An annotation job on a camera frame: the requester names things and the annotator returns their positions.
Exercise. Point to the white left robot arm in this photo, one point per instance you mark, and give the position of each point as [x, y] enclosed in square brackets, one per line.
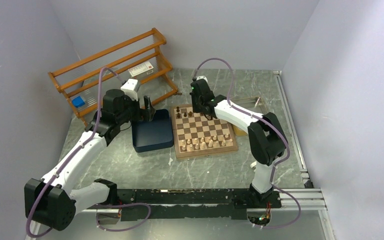
[52, 201]

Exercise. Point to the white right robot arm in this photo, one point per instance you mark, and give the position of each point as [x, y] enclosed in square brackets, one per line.
[267, 140]

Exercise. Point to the white red box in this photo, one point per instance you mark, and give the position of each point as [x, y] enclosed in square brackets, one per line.
[141, 70]

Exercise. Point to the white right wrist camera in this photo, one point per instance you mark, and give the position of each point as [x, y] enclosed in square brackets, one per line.
[202, 77]

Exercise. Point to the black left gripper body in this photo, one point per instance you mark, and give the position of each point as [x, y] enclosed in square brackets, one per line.
[135, 113]

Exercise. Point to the wooden chess board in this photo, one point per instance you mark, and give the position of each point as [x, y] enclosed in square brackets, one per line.
[198, 126]

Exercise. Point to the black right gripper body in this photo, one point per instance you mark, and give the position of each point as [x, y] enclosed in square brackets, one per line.
[196, 103]

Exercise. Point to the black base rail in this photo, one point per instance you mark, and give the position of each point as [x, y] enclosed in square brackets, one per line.
[232, 203]

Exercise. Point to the light chess pieces row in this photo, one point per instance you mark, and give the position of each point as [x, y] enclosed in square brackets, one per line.
[217, 143]

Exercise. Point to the blue small object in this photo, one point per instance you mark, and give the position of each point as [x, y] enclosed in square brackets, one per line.
[78, 101]

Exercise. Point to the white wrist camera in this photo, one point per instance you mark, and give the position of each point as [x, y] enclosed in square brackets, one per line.
[131, 88]
[202, 77]

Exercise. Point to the orange wooden rack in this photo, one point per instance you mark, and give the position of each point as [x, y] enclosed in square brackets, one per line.
[82, 78]

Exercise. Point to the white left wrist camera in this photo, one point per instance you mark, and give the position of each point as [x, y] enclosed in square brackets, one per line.
[131, 88]

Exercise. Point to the blue metal tin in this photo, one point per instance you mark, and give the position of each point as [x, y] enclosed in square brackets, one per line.
[154, 135]

